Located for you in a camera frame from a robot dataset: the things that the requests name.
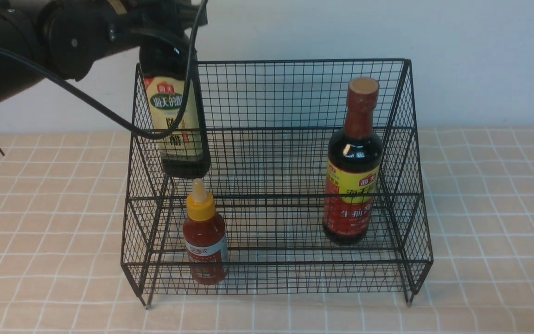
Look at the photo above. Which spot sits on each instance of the black wire mesh rack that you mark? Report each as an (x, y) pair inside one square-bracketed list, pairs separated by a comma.
[(268, 124)]

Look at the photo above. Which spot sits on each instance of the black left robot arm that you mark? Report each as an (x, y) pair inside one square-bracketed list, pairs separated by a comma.
[(67, 36)]

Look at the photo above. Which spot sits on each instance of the soy sauce bottle red label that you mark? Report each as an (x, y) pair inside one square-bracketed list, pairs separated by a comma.
[(354, 155)]

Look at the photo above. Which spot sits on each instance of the red chili sauce squeeze bottle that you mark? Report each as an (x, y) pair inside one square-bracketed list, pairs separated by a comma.
[(205, 237)]

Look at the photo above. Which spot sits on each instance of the dark vinegar bottle gold cap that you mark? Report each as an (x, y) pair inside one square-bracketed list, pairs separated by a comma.
[(174, 98)]

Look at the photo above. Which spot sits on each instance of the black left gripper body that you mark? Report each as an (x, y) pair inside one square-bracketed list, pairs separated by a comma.
[(163, 22)]

